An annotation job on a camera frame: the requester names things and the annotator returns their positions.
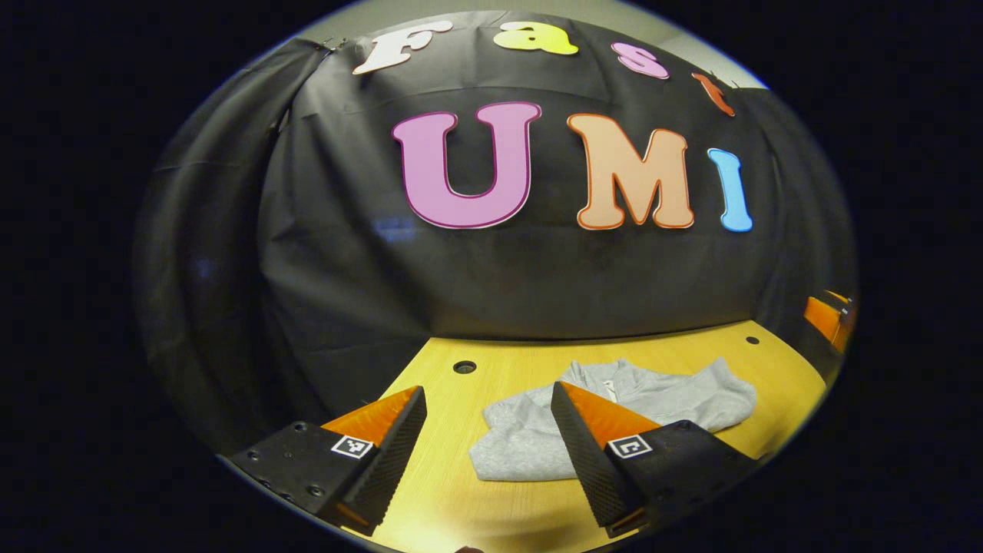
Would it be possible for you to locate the grey zip-neck sweatshirt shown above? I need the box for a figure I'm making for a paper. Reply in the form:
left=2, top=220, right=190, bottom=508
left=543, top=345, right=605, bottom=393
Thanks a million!
left=468, top=357, right=759, bottom=483

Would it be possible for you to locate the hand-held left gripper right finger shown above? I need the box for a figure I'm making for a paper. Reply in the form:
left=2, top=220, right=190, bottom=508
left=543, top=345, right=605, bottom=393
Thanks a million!
left=550, top=382, right=765, bottom=538

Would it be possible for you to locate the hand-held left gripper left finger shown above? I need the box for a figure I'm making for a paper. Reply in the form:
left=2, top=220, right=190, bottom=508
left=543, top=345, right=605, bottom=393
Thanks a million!
left=227, top=386, right=429, bottom=537

